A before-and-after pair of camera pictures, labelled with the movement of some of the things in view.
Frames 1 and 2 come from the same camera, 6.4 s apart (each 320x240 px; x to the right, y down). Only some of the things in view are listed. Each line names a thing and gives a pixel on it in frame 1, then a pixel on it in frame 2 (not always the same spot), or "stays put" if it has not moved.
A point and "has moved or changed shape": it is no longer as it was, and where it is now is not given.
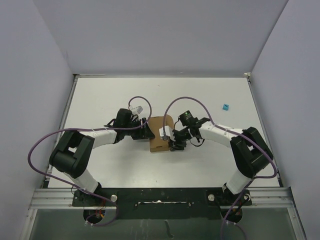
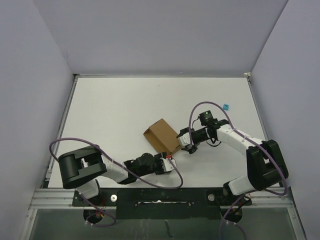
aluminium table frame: (280, 198) stays put
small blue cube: (225, 107) stays put
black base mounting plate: (163, 203) stays put
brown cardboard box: (157, 143) has moved or changed shape
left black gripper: (143, 133) → (161, 155)
